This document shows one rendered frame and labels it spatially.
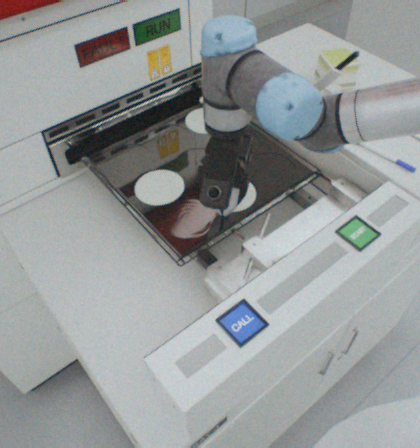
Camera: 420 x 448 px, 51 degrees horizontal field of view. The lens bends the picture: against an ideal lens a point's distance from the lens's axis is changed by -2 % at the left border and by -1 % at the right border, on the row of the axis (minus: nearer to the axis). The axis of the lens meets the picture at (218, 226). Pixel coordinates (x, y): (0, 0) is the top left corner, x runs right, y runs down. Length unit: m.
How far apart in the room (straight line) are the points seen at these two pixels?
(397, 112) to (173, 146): 0.53
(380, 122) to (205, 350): 0.39
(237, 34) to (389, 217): 0.42
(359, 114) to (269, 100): 0.14
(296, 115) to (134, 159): 0.51
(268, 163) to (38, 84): 0.48
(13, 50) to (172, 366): 0.60
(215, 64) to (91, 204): 0.51
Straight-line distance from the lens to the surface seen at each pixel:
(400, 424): 0.80
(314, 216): 0.89
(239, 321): 0.65
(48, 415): 1.70
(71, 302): 0.87
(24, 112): 0.95
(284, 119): 0.54
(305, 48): 1.24
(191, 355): 0.63
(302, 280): 0.70
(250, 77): 0.58
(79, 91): 0.98
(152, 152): 0.99
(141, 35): 1.00
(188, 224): 0.84
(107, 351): 0.81
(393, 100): 0.63
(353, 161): 0.93
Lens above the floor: 1.54
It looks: 50 degrees down
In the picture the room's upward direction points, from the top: straight up
